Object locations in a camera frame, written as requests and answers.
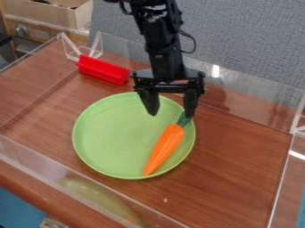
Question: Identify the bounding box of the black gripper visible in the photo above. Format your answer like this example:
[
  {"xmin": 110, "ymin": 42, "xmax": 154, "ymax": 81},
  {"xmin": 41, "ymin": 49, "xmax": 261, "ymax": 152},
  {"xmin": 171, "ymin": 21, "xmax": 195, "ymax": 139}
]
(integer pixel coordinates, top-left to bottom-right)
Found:
[{"xmin": 131, "ymin": 47, "xmax": 205, "ymax": 118}]

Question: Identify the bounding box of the orange toy carrot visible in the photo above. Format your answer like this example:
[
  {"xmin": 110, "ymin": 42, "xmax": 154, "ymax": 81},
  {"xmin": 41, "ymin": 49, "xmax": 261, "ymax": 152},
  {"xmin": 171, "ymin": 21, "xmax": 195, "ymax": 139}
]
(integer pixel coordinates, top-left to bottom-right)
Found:
[{"xmin": 143, "ymin": 112, "xmax": 191, "ymax": 176}]

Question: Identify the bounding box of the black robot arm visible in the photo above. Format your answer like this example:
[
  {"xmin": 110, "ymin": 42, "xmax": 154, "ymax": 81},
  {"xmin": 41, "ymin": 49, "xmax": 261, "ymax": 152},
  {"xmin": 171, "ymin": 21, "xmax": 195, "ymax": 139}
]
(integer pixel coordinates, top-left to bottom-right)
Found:
[{"xmin": 104, "ymin": 0, "xmax": 206, "ymax": 118}]

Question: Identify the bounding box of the green round plate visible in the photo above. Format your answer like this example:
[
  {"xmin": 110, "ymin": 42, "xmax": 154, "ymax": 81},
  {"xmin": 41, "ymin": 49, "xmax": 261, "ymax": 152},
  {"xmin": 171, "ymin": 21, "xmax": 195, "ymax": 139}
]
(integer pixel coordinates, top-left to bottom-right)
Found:
[{"xmin": 71, "ymin": 92, "xmax": 195, "ymax": 180}]

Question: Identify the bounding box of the red plastic block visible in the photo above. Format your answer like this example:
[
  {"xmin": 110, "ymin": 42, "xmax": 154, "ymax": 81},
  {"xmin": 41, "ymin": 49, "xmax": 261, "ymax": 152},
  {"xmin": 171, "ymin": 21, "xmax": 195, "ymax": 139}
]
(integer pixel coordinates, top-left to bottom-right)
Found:
[{"xmin": 76, "ymin": 55, "xmax": 130, "ymax": 86}]

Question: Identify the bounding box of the cardboard box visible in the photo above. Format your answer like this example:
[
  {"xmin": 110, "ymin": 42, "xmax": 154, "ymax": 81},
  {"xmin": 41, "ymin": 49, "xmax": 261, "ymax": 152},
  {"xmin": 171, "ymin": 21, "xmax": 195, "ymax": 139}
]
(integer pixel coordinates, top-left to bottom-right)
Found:
[{"xmin": 0, "ymin": 0, "xmax": 92, "ymax": 30}]

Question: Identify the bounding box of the black cable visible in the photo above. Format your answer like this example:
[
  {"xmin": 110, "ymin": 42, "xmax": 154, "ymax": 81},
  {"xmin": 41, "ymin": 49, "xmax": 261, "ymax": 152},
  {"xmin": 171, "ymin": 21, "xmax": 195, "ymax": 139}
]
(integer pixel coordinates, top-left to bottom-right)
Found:
[{"xmin": 175, "ymin": 28, "xmax": 198, "ymax": 55}]

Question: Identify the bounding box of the clear acrylic enclosure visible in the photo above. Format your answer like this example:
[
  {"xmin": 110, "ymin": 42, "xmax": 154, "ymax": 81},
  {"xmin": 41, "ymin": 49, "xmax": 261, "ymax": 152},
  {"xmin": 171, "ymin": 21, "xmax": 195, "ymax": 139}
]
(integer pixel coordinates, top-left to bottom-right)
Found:
[{"xmin": 0, "ymin": 38, "xmax": 305, "ymax": 228}]

